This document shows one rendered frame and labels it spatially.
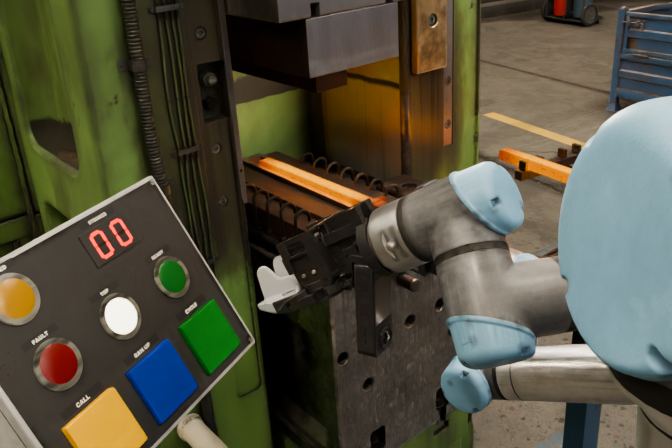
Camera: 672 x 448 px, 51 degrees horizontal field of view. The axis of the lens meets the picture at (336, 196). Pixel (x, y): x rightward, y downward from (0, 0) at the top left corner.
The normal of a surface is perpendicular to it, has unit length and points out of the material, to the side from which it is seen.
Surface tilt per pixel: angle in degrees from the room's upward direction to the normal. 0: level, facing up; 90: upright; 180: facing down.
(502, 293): 45
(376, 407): 90
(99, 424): 60
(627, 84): 90
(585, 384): 78
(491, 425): 0
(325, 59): 90
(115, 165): 90
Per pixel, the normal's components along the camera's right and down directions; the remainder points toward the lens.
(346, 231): -0.49, 0.29
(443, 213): -0.65, -0.17
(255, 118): 0.64, 0.27
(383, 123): -0.77, 0.29
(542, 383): -0.66, 0.14
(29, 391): 0.75, -0.35
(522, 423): -0.06, -0.92
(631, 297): -0.98, 0.00
